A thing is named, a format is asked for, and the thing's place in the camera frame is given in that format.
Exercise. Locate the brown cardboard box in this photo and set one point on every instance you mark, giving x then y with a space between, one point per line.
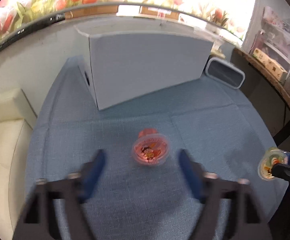
92 11
160 11

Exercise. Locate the blue tablecloth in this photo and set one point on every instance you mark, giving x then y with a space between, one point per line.
160 120

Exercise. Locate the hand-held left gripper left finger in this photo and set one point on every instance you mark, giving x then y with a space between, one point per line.
96 170

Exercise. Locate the cream leather sofa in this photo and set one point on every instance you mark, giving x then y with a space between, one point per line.
2 142

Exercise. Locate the yellow jelly cup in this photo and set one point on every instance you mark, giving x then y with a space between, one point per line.
267 166

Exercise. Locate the black speaker with white frame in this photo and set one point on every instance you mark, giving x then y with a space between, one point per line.
225 73

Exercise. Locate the red jelly cup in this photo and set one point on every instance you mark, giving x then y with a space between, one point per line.
150 150

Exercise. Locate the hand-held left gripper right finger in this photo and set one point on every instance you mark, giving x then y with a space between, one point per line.
188 172

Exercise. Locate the white display shelf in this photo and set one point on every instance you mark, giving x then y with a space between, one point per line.
280 30

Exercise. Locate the white cardboard box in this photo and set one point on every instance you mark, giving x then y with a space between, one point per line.
147 67

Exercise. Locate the dark desk with wooden edge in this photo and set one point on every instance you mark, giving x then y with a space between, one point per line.
260 92

